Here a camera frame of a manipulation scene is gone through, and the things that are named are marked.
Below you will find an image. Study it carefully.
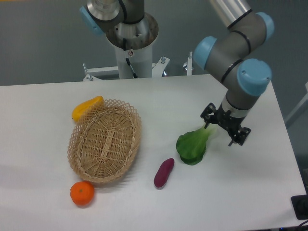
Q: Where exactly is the purple sweet potato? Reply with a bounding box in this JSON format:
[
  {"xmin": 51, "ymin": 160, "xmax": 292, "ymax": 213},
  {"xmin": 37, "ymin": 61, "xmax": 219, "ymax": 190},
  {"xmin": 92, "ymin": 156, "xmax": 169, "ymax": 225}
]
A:
[{"xmin": 154, "ymin": 158, "xmax": 175, "ymax": 189}]

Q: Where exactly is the white metal base frame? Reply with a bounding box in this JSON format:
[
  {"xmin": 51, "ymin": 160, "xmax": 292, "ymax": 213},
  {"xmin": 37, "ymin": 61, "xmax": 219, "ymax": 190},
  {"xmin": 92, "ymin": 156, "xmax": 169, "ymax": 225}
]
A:
[{"xmin": 82, "ymin": 51, "xmax": 194, "ymax": 81}]

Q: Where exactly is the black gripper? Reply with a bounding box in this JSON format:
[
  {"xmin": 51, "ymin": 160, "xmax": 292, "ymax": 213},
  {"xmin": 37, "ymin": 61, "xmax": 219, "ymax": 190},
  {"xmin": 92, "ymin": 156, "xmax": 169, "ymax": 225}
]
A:
[{"xmin": 200, "ymin": 103, "xmax": 251, "ymax": 146}]

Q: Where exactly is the green bok choy vegetable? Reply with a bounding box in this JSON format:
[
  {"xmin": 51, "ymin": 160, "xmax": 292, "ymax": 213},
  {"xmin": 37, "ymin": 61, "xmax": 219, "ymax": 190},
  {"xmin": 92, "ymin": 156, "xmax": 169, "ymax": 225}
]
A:
[{"xmin": 176, "ymin": 125, "xmax": 217, "ymax": 166}]

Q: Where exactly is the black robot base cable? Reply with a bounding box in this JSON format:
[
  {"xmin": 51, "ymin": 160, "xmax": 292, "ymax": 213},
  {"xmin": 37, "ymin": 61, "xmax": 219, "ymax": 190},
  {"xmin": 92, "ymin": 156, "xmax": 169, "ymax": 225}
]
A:
[{"xmin": 122, "ymin": 38, "xmax": 139, "ymax": 79}]

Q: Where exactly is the white frame bar right edge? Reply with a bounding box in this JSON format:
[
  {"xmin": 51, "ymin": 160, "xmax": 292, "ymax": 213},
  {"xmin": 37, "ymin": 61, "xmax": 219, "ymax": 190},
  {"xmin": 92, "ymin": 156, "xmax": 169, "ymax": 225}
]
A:
[{"xmin": 284, "ymin": 82, "xmax": 308, "ymax": 129}]

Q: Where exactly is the orange tangerine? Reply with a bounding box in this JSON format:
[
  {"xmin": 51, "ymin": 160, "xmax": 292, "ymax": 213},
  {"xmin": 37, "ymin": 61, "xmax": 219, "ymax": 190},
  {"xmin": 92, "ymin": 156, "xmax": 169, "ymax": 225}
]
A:
[{"xmin": 70, "ymin": 181, "xmax": 95, "ymax": 206}]

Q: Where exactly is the black box at table edge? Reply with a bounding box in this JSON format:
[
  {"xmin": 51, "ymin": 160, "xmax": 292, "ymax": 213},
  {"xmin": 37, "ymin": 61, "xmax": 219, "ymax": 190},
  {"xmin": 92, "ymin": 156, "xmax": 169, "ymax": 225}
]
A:
[{"xmin": 291, "ymin": 194, "xmax": 308, "ymax": 220}]

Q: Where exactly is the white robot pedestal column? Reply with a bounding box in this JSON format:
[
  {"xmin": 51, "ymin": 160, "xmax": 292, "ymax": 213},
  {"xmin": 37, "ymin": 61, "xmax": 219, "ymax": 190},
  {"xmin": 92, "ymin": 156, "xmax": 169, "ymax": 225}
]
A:
[{"xmin": 105, "ymin": 13, "xmax": 159, "ymax": 79}]

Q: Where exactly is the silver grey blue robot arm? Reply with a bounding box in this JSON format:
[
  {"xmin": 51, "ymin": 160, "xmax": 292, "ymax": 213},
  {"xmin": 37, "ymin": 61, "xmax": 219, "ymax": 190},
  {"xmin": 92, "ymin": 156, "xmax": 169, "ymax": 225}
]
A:
[{"xmin": 79, "ymin": 0, "xmax": 275, "ymax": 145}]

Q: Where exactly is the woven wicker basket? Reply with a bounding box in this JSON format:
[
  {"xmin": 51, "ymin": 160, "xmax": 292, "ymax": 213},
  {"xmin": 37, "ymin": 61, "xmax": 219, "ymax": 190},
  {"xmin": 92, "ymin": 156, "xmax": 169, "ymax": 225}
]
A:
[{"xmin": 67, "ymin": 99, "xmax": 142, "ymax": 184}]

